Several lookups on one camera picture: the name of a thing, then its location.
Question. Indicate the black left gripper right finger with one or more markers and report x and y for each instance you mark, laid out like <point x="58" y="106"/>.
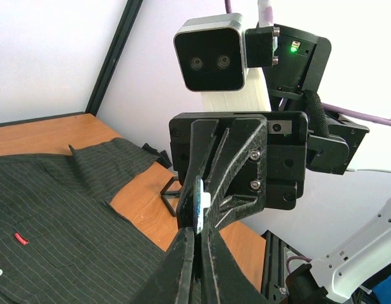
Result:
<point x="222" y="280"/>

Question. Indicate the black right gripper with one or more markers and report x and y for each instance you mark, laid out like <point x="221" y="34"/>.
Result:
<point x="252" y="167"/>

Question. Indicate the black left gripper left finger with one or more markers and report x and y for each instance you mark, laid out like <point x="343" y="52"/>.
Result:
<point x="173" y="280"/>

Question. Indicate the blue white brooch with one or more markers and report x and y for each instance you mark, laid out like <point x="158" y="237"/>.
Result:
<point x="202" y="202"/>

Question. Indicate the dark grey pinstriped shirt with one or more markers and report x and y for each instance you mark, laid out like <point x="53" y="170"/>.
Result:
<point x="80" y="250"/>

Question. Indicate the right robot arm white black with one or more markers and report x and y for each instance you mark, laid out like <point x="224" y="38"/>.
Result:
<point x="289" y="56"/>

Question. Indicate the small red brooch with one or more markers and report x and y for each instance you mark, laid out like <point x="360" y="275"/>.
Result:
<point x="20" y="239"/>

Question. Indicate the small black square holder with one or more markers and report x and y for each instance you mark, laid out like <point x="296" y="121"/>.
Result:
<point x="166" y="193"/>

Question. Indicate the blue plastic bin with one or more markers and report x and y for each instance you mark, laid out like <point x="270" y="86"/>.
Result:
<point x="383" y="291"/>

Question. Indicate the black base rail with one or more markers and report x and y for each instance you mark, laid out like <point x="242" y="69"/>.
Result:
<point x="276" y="254"/>

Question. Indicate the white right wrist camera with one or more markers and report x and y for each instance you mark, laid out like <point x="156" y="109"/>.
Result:
<point x="211" y="52"/>

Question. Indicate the black right frame post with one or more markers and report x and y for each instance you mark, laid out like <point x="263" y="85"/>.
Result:
<point x="116" y="47"/>

